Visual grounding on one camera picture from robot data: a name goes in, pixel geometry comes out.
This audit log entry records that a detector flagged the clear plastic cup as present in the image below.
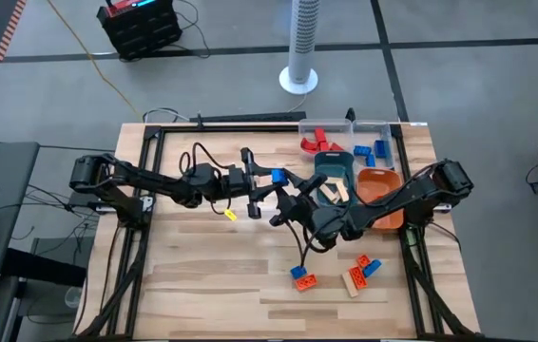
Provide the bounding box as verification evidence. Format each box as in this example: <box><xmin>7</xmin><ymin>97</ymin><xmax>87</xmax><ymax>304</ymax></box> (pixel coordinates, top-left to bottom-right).
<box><xmin>64</xmin><ymin>286</ymin><xmax>83</xmax><ymax>310</ymax></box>

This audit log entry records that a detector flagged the orange plastic bin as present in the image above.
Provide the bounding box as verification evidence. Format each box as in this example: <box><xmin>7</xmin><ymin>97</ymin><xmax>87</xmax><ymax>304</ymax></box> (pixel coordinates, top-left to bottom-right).
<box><xmin>355</xmin><ymin>166</ymin><xmax>406</xmax><ymax>232</ymax></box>

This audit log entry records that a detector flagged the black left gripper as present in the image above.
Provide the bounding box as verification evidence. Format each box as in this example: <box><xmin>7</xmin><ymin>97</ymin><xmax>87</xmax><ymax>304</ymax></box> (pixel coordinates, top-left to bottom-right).
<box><xmin>220</xmin><ymin>146</ymin><xmax>280</xmax><ymax>220</ymax></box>

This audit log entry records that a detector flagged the black equipment crate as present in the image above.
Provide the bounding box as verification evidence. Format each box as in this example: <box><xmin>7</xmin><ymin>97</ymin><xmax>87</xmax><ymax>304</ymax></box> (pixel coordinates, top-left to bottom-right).
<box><xmin>96</xmin><ymin>0</ymin><xmax>183</xmax><ymax>62</ymax></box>

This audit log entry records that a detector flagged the grey coiled cable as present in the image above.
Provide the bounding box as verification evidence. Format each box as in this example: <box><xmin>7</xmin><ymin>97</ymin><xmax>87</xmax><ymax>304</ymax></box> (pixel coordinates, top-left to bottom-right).
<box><xmin>142</xmin><ymin>107</ymin><xmax>190</xmax><ymax>124</ymax></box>

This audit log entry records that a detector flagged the dark grey desk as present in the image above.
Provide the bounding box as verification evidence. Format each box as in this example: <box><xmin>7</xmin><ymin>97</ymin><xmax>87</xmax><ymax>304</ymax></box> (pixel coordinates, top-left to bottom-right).
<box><xmin>0</xmin><ymin>141</ymin><xmax>41</xmax><ymax>286</ymax></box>

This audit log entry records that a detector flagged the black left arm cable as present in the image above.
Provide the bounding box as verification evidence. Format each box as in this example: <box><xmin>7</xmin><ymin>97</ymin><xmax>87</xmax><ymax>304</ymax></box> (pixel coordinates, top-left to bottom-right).
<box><xmin>178</xmin><ymin>141</ymin><xmax>233</xmax><ymax>215</ymax></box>

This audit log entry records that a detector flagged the white tower fan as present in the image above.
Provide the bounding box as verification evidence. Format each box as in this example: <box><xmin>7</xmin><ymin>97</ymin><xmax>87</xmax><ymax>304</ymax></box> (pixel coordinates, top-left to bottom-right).
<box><xmin>279</xmin><ymin>0</ymin><xmax>319</xmax><ymax>96</ymax></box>

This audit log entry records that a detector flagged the red device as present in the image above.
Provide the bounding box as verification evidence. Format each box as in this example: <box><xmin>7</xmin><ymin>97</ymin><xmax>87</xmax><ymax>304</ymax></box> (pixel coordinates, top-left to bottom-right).
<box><xmin>106</xmin><ymin>0</ymin><xmax>156</xmax><ymax>16</ymax></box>

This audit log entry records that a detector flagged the teal plastic bin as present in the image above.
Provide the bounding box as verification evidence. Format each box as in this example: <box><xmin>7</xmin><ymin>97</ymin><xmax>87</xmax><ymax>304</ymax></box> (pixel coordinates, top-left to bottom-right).
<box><xmin>314</xmin><ymin>150</ymin><xmax>361</xmax><ymax>209</ymax></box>

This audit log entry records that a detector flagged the clear plastic bin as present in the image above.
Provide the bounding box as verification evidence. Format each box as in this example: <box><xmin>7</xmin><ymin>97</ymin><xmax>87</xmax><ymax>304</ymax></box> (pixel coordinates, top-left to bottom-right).
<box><xmin>352</xmin><ymin>119</ymin><xmax>395</xmax><ymax>170</ymax></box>
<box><xmin>298</xmin><ymin>118</ymin><xmax>355</xmax><ymax>157</ymax></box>

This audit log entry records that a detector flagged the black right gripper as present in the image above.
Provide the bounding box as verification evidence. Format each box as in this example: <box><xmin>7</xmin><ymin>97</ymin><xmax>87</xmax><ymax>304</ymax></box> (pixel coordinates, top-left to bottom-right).
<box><xmin>270</xmin><ymin>173</ymin><xmax>333</xmax><ymax>230</ymax></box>

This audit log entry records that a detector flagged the yellow floor cable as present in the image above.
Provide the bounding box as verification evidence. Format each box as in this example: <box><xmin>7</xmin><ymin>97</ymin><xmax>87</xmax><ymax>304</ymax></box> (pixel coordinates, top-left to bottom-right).
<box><xmin>45</xmin><ymin>0</ymin><xmax>143</xmax><ymax>118</ymax></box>

